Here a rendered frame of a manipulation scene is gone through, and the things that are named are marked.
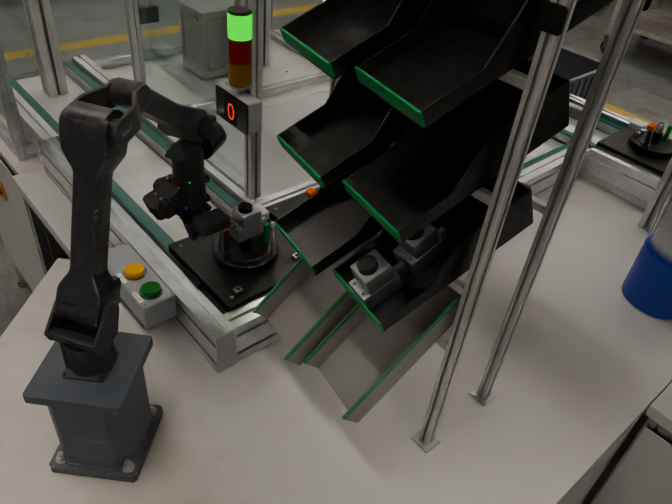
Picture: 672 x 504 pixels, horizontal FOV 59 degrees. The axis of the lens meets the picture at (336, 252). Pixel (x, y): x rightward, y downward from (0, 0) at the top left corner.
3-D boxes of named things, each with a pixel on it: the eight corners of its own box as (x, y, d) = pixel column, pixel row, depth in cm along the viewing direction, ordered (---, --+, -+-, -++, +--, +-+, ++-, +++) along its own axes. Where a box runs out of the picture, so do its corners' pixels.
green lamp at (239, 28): (236, 43, 120) (236, 18, 117) (222, 35, 123) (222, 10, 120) (257, 39, 123) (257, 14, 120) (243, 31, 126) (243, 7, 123)
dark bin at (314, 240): (316, 276, 93) (300, 247, 88) (278, 230, 102) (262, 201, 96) (456, 178, 97) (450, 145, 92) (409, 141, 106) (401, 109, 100)
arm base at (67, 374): (60, 377, 90) (52, 350, 86) (78, 345, 95) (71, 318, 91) (106, 383, 89) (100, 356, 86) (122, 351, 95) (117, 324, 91)
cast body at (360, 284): (368, 311, 88) (356, 285, 82) (352, 293, 90) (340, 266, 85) (414, 278, 89) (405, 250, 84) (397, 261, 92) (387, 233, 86)
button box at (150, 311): (146, 330, 120) (143, 308, 116) (101, 273, 131) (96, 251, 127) (178, 315, 124) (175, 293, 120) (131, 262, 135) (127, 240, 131)
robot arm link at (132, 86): (112, 144, 76) (131, 62, 75) (55, 130, 77) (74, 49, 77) (203, 174, 105) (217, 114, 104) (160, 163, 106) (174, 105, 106)
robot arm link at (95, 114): (107, 112, 74) (136, 108, 80) (56, 100, 75) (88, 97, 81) (96, 339, 85) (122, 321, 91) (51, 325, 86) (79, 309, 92)
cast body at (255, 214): (238, 243, 124) (238, 215, 120) (227, 232, 126) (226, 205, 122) (271, 229, 129) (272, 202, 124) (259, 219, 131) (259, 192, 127)
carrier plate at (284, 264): (229, 314, 118) (228, 306, 117) (168, 251, 131) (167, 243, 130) (322, 269, 131) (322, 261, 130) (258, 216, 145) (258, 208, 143)
